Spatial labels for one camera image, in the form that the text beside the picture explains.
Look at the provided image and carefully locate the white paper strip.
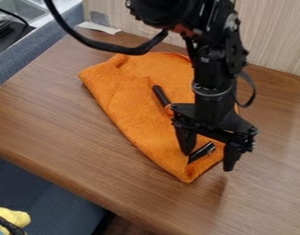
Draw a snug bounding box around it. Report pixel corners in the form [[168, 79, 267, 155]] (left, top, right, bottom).
[[74, 20, 123, 36]]

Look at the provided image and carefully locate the orange cloth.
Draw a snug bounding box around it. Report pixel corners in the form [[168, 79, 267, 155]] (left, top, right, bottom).
[[77, 51, 239, 185]]

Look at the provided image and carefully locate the black cable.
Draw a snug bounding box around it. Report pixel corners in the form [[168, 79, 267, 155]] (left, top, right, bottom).
[[42, 0, 171, 57]]

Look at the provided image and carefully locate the toy sink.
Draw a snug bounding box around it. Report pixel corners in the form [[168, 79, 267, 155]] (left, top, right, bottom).
[[0, 0, 52, 24]]

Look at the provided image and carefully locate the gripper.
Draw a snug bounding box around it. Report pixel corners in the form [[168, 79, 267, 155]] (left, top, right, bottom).
[[169, 89, 259, 173]]

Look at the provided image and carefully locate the toy stove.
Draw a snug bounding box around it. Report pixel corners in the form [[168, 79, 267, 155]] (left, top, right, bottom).
[[0, 19, 38, 58]]

